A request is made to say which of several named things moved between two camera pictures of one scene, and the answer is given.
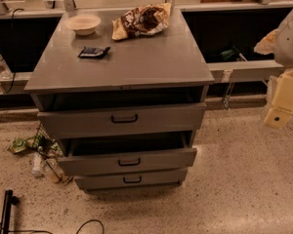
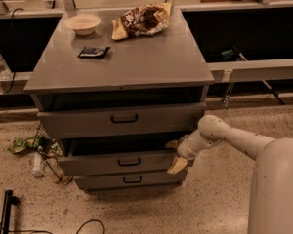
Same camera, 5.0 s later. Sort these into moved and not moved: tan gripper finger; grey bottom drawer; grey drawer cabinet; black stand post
Moved: tan gripper finger
Not moved: grey bottom drawer; grey drawer cabinet; black stand post
